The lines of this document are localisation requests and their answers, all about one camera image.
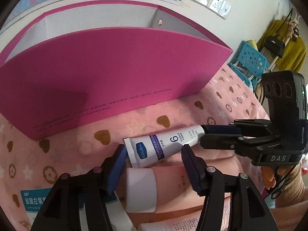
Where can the white teal medicine box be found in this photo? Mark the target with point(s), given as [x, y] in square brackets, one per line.
[31, 201]

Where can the pink heart print cloth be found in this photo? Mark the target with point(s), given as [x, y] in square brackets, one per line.
[216, 101]

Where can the salmon pink tube white cap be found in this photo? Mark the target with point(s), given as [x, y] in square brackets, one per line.
[168, 187]

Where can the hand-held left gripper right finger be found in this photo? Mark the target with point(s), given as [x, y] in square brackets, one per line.
[192, 170]

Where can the blue perforated plastic stool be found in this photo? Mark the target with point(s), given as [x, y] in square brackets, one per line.
[240, 73]
[252, 57]

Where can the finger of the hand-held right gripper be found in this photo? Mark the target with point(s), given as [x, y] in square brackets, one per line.
[216, 128]
[221, 142]

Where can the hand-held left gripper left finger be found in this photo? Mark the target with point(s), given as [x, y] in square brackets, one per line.
[118, 166]

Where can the white toothpaste tube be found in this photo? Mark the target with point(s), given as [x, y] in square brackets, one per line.
[168, 142]

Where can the black handbag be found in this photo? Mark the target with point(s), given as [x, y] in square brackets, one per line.
[274, 44]

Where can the pink cardboard box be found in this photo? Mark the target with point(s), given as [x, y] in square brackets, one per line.
[96, 77]

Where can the white wall data socket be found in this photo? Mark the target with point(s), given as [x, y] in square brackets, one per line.
[224, 10]

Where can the person's right forearm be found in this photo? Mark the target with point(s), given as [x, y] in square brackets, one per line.
[293, 197]

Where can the person's right hand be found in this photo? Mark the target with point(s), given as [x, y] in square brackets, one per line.
[268, 175]

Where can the yellow hanging garment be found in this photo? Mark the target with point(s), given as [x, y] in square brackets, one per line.
[296, 53]

